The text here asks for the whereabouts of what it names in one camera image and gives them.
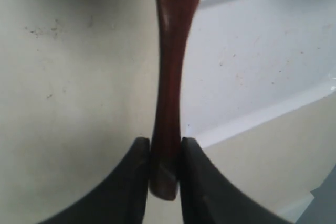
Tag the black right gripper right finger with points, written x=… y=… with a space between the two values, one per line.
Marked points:
x=209 y=197

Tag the brown wooden spoon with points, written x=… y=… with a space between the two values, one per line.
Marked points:
x=174 y=21

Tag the white rectangular tray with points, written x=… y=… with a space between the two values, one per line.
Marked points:
x=250 y=61

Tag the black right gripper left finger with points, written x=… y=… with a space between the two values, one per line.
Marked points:
x=120 y=198

